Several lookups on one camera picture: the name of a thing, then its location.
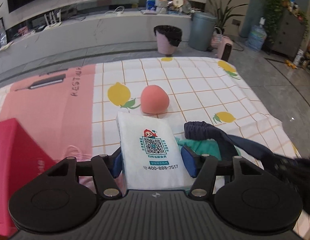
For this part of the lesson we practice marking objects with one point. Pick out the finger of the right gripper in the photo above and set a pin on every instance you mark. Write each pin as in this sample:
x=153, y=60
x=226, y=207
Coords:
x=297, y=172

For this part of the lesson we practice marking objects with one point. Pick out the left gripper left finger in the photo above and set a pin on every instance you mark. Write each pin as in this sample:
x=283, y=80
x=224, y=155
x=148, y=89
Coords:
x=106, y=168

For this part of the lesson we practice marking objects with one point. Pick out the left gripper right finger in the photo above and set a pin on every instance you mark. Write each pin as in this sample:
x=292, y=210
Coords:
x=203, y=169

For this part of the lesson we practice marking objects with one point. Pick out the navy blue fabric band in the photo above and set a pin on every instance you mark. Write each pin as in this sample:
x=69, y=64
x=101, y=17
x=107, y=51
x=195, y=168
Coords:
x=199, y=131

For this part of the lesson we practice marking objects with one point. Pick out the white tissue pack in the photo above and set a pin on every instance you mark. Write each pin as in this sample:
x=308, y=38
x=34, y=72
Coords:
x=151, y=156

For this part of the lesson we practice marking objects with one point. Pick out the teal green cloth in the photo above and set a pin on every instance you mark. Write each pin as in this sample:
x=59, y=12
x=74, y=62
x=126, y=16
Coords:
x=201, y=147

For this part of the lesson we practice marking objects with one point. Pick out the lemon pattern checked tablecloth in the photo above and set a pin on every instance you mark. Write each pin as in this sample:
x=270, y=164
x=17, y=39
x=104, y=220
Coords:
x=251, y=200

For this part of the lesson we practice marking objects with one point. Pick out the pink peach ball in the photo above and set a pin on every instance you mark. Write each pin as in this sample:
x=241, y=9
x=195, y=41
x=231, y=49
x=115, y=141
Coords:
x=154, y=100

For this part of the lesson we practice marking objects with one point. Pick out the red box lid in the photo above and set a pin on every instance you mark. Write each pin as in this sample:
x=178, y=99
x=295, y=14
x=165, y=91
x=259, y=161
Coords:
x=21, y=160

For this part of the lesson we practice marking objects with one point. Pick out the pink space heater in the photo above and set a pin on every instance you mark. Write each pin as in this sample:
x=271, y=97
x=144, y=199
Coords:
x=222, y=44

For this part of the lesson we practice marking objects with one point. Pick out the grey drawer cabinet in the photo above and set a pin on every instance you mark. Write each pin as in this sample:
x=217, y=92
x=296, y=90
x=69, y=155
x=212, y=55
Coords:
x=289, y=37

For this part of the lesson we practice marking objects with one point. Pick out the pink trash bin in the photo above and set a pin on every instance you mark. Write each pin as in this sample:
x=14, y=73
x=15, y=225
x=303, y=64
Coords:
x=168, y=38

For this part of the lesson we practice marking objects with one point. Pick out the grey-blue pedal bin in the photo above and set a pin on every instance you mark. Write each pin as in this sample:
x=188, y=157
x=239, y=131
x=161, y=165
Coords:
x=202, y=28

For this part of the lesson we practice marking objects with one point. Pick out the marble TV console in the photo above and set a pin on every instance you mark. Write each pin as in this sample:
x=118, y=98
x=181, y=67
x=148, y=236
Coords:
x=96, y=30

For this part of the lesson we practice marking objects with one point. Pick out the blue water bottle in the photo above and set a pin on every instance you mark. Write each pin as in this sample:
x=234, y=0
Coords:
x=257, y=36

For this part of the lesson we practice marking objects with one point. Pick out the potted green plant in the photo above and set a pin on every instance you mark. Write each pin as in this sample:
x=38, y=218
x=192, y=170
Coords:
x=223, y=12

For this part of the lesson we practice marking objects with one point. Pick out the white wifi router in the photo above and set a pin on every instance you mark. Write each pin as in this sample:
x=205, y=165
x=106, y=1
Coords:
x=52, y=19

